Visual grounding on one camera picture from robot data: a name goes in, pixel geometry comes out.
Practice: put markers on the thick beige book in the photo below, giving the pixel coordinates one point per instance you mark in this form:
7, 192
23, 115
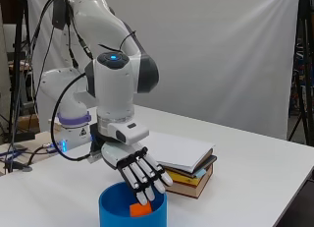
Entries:
194, 189

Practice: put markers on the black stand with pole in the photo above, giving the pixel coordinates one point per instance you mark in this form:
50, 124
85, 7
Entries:
15, 89

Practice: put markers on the orange cube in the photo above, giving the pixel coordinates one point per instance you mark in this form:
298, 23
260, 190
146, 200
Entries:
141, 210

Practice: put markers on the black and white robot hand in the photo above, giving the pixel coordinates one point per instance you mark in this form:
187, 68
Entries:
137, 168

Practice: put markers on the black tripod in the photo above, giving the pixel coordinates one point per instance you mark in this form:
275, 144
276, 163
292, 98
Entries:
305, 73

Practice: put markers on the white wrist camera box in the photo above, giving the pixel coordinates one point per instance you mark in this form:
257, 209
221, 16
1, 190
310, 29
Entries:
129, 132

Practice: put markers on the white hanging sheet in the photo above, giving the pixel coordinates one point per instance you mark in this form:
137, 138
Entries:
212, 56

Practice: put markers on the yellow book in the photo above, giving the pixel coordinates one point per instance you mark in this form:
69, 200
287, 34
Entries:
184, 179

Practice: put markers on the blue round tub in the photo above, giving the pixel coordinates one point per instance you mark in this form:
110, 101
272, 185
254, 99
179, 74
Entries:
113, 210

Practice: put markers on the white flat book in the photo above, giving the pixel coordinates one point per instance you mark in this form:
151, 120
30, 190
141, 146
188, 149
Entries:
178, 151

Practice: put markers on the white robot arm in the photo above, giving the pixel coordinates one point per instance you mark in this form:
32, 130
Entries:
113, 83

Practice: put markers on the dark thin book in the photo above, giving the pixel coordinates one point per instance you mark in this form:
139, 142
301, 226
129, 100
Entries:
206, 164

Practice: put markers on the brown cardboard box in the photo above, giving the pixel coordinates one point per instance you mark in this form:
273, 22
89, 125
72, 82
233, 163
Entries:
28, 123

